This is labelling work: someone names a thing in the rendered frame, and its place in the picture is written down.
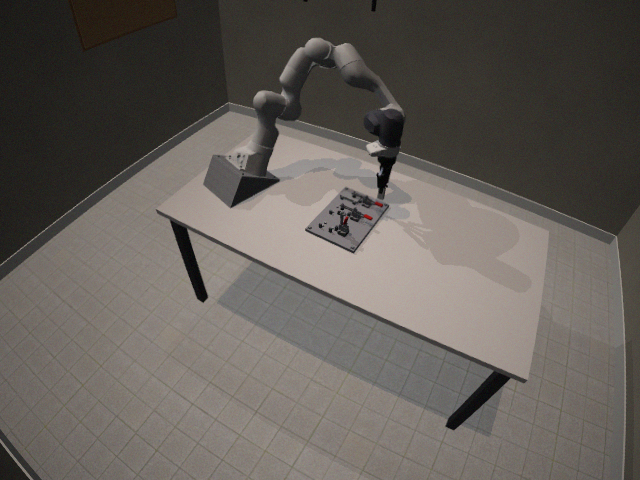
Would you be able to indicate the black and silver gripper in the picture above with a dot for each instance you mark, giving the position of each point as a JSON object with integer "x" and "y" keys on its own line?
{"x": 386, "y": 170}

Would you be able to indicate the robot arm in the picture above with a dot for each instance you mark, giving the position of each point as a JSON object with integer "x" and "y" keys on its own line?
{"x": 386, "y": 124}

